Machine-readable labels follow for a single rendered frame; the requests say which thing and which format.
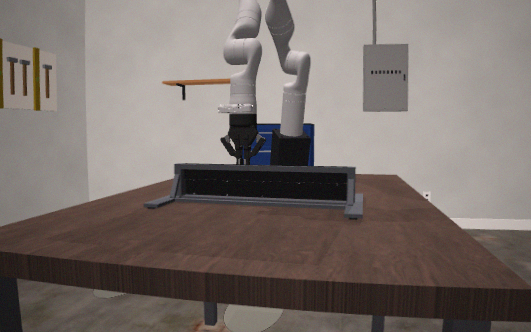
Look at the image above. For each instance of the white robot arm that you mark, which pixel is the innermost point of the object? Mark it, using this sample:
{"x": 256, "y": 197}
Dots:
{"x": 240, "y": 52}

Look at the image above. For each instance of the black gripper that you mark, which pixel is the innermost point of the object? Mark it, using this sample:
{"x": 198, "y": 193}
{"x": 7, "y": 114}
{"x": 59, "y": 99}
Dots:
{"x": 243, "y": 131}

